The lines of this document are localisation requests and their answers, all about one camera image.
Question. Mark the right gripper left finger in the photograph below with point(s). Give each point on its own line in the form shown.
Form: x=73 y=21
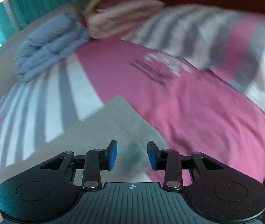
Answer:
x=95 y=161

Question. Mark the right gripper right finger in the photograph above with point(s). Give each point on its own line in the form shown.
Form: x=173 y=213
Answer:
x=169 y=161

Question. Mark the grey sweatpants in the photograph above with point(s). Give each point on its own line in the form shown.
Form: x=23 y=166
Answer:
x=117 y=120

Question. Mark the striped bed with sheet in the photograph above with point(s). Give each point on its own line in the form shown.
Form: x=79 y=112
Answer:
x=193 y=110

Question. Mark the folded light blue duvet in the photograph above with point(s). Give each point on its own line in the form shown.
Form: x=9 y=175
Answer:
x=52 y=41

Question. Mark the striped pillow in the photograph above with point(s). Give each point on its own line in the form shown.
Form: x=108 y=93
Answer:
x=229 y=43

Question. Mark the folded pink blanket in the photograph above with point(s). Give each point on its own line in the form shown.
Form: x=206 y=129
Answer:
x=124 y=16

